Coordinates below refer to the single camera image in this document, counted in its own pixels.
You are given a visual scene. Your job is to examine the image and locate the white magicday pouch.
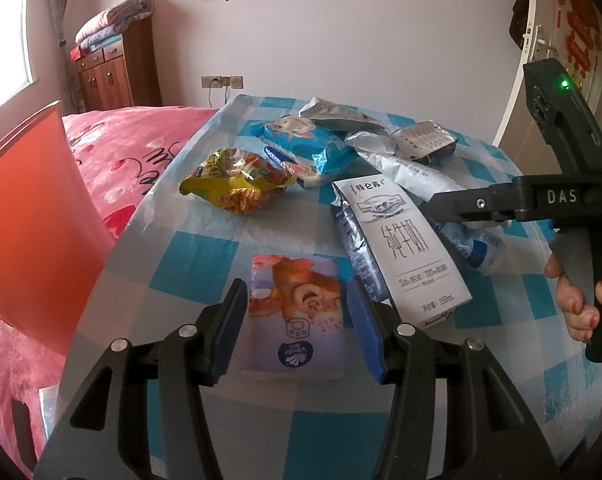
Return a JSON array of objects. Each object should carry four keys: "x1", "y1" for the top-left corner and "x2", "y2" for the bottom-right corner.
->
[{"x1": 433, "y1": 222, "x2": 507, "y2": 275}]

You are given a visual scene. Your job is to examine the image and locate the white milk carton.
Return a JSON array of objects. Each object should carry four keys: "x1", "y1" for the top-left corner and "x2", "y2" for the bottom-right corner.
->
[{"x1": 333, "y1": 174, "x2": 472, "y2": 328}]

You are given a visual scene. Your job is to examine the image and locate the blue snack bag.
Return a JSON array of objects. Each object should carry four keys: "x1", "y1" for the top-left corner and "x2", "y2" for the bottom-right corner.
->
[{"x1": 250, "y1": 115, "x2": 357, "y2": 188}]

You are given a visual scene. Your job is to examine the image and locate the purple bread snack package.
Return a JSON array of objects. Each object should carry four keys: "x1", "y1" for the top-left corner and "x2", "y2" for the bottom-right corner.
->
[{"x1": 243, "y1": 255, "x2": 345, "y2": 380}]

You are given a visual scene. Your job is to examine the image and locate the yellow snack bag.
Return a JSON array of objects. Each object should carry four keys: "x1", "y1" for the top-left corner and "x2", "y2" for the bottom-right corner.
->
[{"x1": 179, "y1": 148, "x2": 297, "y2": 214}]

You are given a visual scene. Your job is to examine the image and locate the right hand red nails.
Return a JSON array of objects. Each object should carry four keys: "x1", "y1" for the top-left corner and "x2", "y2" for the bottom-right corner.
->
[{"x1": 544, "y1": 255, "x2": 602, "y2": 342}]

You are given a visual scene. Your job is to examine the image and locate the silver black foil bag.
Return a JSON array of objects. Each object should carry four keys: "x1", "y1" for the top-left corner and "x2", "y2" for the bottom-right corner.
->
[{"x1": 390, "y1": 120, "x2": 458, "y2": 164}]

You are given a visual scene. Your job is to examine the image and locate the red door decoration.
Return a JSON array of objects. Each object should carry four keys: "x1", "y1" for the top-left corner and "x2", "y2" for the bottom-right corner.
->
[{"x1": 557, "y1": 0, "x2": 602, "y2": 80}]

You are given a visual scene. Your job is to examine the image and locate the dark clothes on door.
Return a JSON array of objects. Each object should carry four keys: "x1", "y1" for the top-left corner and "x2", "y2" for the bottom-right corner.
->
[{"x1": 508, "y1": 0, "x2": 530, "y2": 50}]

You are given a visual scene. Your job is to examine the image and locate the white door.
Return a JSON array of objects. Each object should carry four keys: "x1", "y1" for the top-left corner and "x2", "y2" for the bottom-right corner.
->
[{"x1": 493, "y1": 0, "x2": 602, "y2": 174}]

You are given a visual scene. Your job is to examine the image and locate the silver grey foil bag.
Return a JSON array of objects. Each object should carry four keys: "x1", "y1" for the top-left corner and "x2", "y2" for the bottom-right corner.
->
[{"x1": 299, "y1": 96, "x2": 388, "y2": 132}]

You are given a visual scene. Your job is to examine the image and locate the blue white checkered cloth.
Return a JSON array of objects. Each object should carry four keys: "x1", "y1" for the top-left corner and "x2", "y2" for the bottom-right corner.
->
[{"x1": 55, "y1": 93, "x2": 602, "y2": 480}]

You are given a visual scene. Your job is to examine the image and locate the orange plastic bucket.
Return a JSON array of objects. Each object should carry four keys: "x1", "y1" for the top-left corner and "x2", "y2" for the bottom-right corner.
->
[{"x1": 0, "y1": 103, "x2": 115, "y2": 354}]

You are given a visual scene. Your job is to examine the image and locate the pink bed cover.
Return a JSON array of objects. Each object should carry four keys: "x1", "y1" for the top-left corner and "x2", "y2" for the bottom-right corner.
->
[{"x1": 0, "y1": 106, "x2": 212, "y2": 476}]

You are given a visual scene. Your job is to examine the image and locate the brown wooden cabinet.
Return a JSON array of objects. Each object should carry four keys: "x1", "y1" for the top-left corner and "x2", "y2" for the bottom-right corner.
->
[{"x1": 74, "y1": 18, "x2": 162, "y2": 112}]

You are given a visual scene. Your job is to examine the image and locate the window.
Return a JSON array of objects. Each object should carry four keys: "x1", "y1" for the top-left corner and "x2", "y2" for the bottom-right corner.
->
[{"x1": 0, "y1": 0, "x2": 32, "y2": 107}]

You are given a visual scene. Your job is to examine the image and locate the folded blankets stack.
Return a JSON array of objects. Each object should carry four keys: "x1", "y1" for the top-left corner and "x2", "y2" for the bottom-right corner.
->
[{"x1": 76, "y1": 0, "x2": 155, "y2": 53}]

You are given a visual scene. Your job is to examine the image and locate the grey curtain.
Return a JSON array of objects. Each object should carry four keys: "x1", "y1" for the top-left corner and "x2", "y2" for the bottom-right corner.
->
[{"x1": 47, "y1": 0, "x2": 79, "y2": 113}]

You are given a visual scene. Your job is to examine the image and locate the door handle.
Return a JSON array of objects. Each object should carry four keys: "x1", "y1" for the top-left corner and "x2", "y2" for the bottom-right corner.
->
[{"x1": 521, "y1": 25, "x2": 559, "y2": 64}]

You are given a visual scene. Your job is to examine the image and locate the wall power sockets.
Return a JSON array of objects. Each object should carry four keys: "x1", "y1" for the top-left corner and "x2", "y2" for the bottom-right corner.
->
[{"x1": 200, "y1": 76, "x2": 243, "y2": 90}]

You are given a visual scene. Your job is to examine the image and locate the white power cable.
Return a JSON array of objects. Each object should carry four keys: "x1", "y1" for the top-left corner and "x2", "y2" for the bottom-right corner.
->
[{"x1": 207, "y1": 81, "x2": 233, "y2": 109}]

